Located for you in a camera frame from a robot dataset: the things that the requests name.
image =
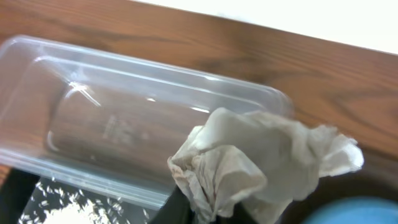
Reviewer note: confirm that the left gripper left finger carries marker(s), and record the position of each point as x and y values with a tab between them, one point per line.
176	210

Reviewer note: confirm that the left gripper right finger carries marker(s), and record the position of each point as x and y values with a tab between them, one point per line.
240	216

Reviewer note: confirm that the white tissue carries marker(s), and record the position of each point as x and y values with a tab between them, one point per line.
259	160

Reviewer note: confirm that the dark blue plate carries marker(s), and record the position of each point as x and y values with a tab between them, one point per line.
355	210

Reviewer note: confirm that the white rice pile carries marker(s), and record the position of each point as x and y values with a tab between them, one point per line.
56	203

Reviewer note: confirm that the clear plastic bin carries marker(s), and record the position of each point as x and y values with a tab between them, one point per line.
106	122

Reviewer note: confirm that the brown serving tray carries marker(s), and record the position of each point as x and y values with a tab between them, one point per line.
377	178

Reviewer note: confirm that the black rectangular tray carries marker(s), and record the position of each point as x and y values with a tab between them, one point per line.
15	193

